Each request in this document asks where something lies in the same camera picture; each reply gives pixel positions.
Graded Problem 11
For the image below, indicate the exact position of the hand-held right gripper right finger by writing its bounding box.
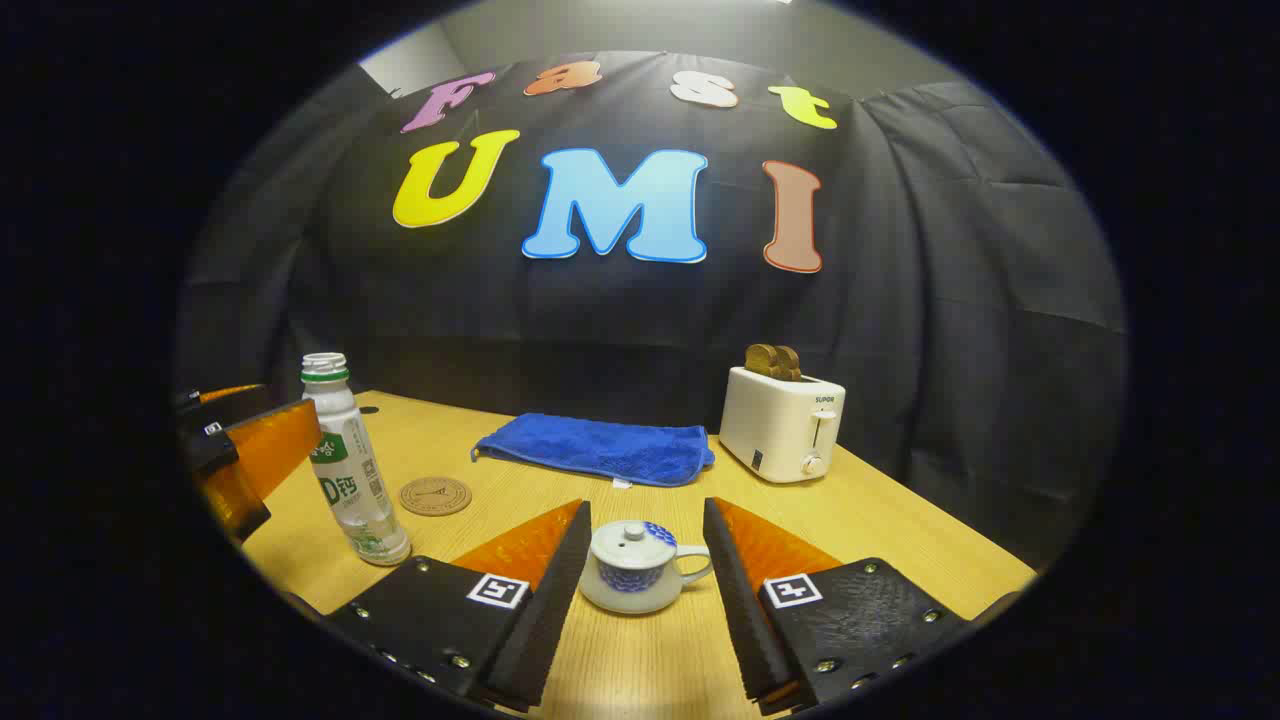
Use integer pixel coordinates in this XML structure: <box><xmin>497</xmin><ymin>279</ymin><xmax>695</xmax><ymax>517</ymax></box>
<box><xmin>703</xmin><ymin>497</ymin><xmax>971</xmax><ymax>716</ymax></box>

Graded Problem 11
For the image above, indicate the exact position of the white toaster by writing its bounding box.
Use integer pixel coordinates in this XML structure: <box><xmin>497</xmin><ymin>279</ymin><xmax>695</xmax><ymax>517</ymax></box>
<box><xmin>719</xmin><ymin>365</ymin><xmax>847</xmax><ymax>485</ymax></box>

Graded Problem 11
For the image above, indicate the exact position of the clear plastic water bottle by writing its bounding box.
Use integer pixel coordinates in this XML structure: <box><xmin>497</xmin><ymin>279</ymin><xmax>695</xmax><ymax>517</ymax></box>
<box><xmin>300</xmin><ymin>352</ymin><xmax>412</xmax><ymax>567</ymax></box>

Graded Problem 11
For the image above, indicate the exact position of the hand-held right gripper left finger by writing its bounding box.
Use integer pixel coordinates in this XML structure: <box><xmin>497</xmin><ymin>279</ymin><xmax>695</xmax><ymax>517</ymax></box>
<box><xmin>325</xmin><ymin>498</ymin><xmax>593</xmax><ymax>714</ymax></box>

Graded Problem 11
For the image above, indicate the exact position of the round brown coaster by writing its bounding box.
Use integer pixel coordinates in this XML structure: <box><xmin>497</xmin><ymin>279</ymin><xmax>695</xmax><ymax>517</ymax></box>
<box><xmin>399</xmin><ymin>476</ymin><xmax>473</xmax><ymax>517</ymax></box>

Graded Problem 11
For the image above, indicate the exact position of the white blue patterned teacup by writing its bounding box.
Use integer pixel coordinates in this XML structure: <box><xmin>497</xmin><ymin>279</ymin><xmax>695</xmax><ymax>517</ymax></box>
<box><xmin>578</xmin><ymin>545</ymin><xmax>716</xmax><ymax>615</ymax></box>

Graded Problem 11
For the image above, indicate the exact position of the black backdrop cloth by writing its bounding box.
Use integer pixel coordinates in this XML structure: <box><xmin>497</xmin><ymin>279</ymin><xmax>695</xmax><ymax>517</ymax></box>
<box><xmin>175</xmin><ymin>50</ymin><xmax>1129</xmax><ymax>571</ymax></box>

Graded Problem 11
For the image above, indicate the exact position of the blue towel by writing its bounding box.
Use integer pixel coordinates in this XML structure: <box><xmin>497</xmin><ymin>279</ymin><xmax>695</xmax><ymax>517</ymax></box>
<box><xmin>471</xmin><ymin>412</ymin><xmax>716</xmax><ymax>489</ymax></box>

